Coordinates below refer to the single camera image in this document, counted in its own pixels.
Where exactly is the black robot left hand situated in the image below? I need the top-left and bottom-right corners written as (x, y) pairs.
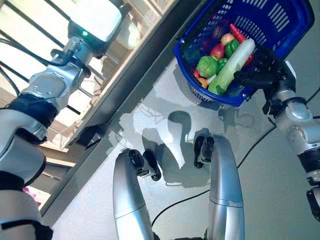
top-left (96, 44), bottom-right (111, 60)

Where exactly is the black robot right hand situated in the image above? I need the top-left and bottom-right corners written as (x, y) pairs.
top-left (233, 45), bottom-right (291, 92)

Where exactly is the blue plastic shopping basket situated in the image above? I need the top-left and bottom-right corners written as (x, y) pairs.
top-left (172, 0), bottom-right (315, 108)

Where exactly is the green bell pepper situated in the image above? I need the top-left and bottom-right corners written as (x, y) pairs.
top-left (216, 57), bottom-right (229, 73)
top-left (224, 39), bottom-right (242, 58)

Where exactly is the red orange carrot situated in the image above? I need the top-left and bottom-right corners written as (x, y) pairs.
top-left (229, 23), bottom-right (248, 43)

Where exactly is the yellow onion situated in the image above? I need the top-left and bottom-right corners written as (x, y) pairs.
top-left (220, 33), bottom-right (236, 46)

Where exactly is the red apple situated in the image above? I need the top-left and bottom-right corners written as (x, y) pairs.
top-left (209, 43), bottom-right (226, 61)

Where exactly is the round green cabbage head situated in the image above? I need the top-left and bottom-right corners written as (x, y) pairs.
top-left (196, 55), bottom-right (219, 78)

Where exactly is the silver robot right leg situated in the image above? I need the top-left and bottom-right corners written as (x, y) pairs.
top-left (193, 133), bottom-right (246, 240)

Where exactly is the silver robot leg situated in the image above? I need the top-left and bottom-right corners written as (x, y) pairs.
top-left (112, 147), bottom-right (163, 240)
top-left (193, 133), bottom-right (246, 240)

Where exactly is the silver robot left leg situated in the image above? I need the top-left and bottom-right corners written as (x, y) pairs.
top-left (112, 147), bottom-right (163, 240)

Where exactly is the pink white turnip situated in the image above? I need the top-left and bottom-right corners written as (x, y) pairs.
top-left (22, 186), bottom-right (42, 208)

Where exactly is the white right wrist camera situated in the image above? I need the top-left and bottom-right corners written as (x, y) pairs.
top-left (283, 58), bottom-right (298, 85)

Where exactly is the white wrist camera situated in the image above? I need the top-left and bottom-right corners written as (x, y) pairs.
top-left (67, 0), bottom-right (124, 57)
top-left (283, 58), bottom-right (298, 85)

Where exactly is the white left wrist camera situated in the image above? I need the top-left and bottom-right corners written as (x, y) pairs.
top-left (67, 0), bottom-right (124, 57)

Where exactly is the long black floor cable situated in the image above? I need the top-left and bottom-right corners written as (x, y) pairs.
top-left (306, 88), bottom-right (320, 103)

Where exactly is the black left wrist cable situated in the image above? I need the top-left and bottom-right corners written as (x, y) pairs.
top-left (0, 27), bottom-right (72, 97)

